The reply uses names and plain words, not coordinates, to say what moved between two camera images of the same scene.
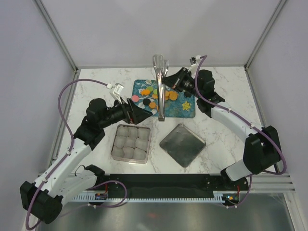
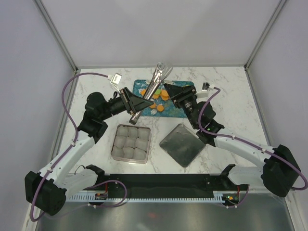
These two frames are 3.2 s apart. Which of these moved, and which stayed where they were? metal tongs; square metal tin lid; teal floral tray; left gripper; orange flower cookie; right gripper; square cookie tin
Moved: right gripper; left gripper; metal tongs
Stayed: square metal tin lid; square cookie tin; teal floral tray; orange flower cookie
